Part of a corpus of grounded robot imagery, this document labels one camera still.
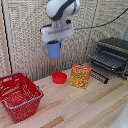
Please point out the red plastic bowl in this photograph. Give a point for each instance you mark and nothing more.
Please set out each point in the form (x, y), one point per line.
(59, 77)

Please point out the blue plastic mug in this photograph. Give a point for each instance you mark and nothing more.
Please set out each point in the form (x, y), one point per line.
(53, 50)

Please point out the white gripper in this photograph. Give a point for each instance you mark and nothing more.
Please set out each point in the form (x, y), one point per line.
(56, 32)

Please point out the black toaster oven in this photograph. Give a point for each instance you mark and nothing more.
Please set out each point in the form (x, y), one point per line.
(115, 46)

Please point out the woven folding screen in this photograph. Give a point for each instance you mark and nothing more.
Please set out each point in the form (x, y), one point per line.
(20, 36)

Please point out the red plastic shopping basket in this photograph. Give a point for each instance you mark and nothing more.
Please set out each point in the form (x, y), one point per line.
(20, 96)

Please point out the white black Franka robot arm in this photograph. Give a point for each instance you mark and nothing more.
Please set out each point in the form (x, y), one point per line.
(61, 8)

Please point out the yellow red food box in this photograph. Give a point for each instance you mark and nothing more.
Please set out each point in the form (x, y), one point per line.
(80, 77)

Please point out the metal oven tray rack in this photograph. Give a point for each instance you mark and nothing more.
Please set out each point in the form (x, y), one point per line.
(108, 61)

